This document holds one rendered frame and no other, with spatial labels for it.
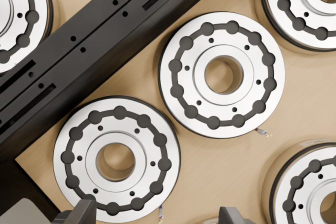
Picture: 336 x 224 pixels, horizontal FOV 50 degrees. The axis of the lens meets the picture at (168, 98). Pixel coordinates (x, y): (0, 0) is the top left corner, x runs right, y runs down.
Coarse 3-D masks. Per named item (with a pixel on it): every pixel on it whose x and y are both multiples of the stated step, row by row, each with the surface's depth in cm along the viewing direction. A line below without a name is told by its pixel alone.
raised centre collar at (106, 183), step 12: (108, 132) 28; (120, 132) 28; (96, 144) 28; (108, 144) 28; (132, 144) 28; (96, 156) 28; (144, 156) 28; (96, 168) 28; (144, 168) 28; (96, 180) 28; (108, 180) 28; (120, 180) 28; (132, 180) 28
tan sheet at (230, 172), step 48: (240, 0) 32; (144, 48) 32; (96, 96) 32; (144, 96) 32; (288, 96) 32; (48, 144) 32; (192, 144) 32; (240, 144) 32; (288, 144) 32; (48, 192) 32; (192, 192) 32; (240, 192) 32
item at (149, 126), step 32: (64, 128) 28; (96, 128) 28; (128, 128) 28; (160, 128) 29; (64, 160) 29; (160, 160) 29; (64, 192) 29; (96, 192) 29; (128, 192) 29; (160, 192) 29
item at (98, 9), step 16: (96, 0) 21; (112, 0) 21; (128, 0) 22; (80, 16) 21; (96, 16) 21; (64, 32) 21; (80, 32) 21; (48, 48) 21; (64, 48) 21; (16, 64) 21; (48, 64) 21; (0, 80) 21; (16, 80) 21; (32, 80) 21; (0, 96) 21; (16, 96) 22
